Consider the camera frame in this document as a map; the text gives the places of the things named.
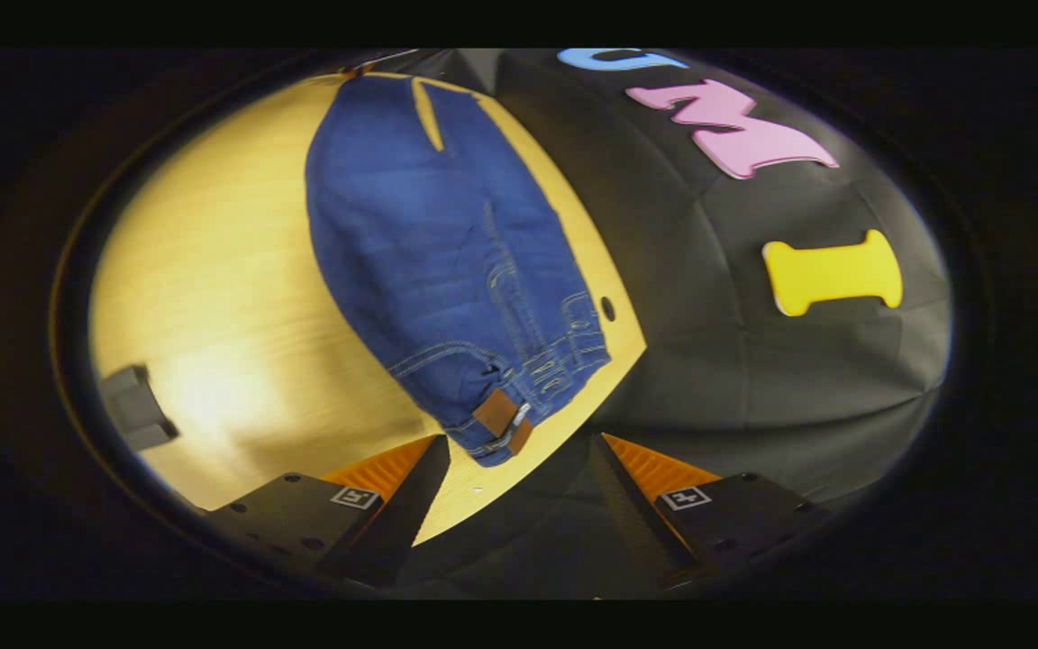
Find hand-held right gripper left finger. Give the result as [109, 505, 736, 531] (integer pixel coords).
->
[204, 435, 452, 587]

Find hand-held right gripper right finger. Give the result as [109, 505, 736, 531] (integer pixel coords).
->
[589, 433, 831, 587]

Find blue denim jeans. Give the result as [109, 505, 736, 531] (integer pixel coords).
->
[305, 74, 613, 468]

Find black backdrop cloth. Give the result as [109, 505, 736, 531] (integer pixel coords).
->
[393, 50, 952, 600]

